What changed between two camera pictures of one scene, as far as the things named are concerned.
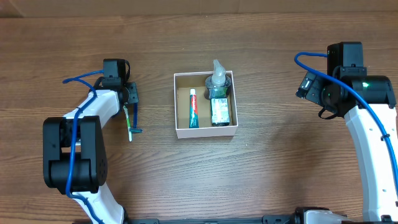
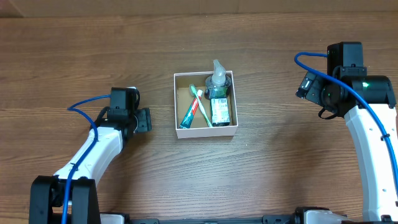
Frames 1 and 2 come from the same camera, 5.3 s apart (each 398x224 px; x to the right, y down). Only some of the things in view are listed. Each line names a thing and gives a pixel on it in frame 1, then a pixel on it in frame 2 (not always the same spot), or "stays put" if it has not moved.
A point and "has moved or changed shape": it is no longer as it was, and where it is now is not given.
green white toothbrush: (125, 108) has moved or changed shape
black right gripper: (315, 94) stays put
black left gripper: (133, 93) to (143, 120)
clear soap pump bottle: (217, 86) stays put
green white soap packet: (220, 111) stays put
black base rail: (290, 219) stays put
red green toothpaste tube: (193, 114) has moved or changed shape
